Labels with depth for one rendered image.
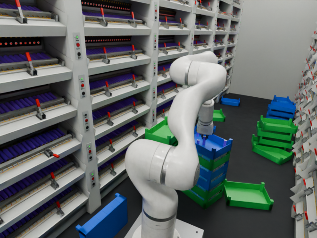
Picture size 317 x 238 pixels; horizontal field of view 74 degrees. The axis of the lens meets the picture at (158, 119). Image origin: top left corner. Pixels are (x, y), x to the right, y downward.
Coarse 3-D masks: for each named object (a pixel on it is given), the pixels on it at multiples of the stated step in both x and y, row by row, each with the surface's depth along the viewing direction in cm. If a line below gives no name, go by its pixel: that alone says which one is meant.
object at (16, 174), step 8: (64, 128) 122; (72, 128) 118; (72, 136) 117; (80, 136) 116; (16, 144) 103; (64, 144) 113; (72, 144) 115; (80, 144) 118; (56, 152) 107; (64, 152) 110; (72, 152) 116; (32, 160) 99; (40, 160) 100; (48, 160) 102; (56, 160) 108; (16, 168) 93; (24, 168) 94; (32, 168) 96; (40, 168) 101; (0, 176) 88; (8, 176) 89; (16, 176) 91; (24, 176) 95; (0, 184) 86; (8, 184) 90
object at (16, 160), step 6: (60, 138) 112; (66, 138) 114; (48, 144) 106; (54, 144) 109; (36, 150) 101; (42, 150) 104; (18, 156) 95; (24, 156) 96; (30, 156) 99; (36, 156) 100; (6, 162) 91; (12, 162) 92; (24, 162) 96; (0, 168) 89; (12, 168) 92
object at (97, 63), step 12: (84, 36) 122; (96, 36) 129; (108, 36) 138; (120, 36) 147; (96, 48) 131; (108, 48) 138; (120, 48) 146; (132, 48) 155; (144, 48) 158; (96, 60) 120; (108, 60) 123; (120, 60) 133; (132, 60) 140; (144, 60) 153; (96, 72) 117
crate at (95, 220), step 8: (120, 200) 124; (104, 208) 118; (112, 208) 118; (120, 208) 123; (96, 216) 113; (104, 216) 113; (112, 216) 118; (120, 216) 125; (88, 224) 108; (96, 224) 108; (104, 224) 114; (112, 224) 120; (120, 224) 127; (80, 232) 105; (88, 232) 104; (96, 232) 109; (104, 232) 115; (112, 232) 122
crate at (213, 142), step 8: (200, 136) 157; (208, 136) 154; (216, 136) 148; (200, 144) 146; (208, 144) 147; (216, 144) 147; (200, 152) 136; (208, 152) 131; (216, 152) 129; (224, 152) 136
